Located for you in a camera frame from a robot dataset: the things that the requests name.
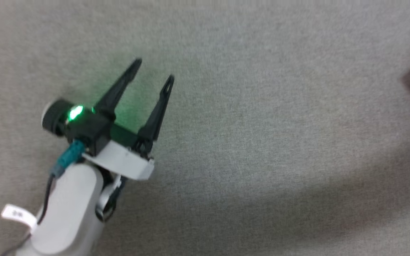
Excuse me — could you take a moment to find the teal left camera connector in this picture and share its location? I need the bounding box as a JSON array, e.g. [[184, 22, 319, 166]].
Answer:
[[50, 139, 85, 177]]

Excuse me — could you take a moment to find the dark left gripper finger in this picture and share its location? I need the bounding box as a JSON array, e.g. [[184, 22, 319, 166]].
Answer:
[[134, 74, 175, 159], [93, 58, 142, 121]]

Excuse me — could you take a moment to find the white cable label tag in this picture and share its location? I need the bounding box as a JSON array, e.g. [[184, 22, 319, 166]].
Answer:
[[0, 204, 36, 230]]

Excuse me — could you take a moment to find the grey fabric sofa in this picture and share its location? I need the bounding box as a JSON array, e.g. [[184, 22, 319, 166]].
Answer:
[[0, 0, 410, 256]]

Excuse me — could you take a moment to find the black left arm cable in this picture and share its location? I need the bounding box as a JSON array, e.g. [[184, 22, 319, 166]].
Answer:
[[0, 174, 56, 256]]

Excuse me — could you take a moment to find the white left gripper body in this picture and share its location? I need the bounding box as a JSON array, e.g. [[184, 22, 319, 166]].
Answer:
[[82, 123, 155, 181]]

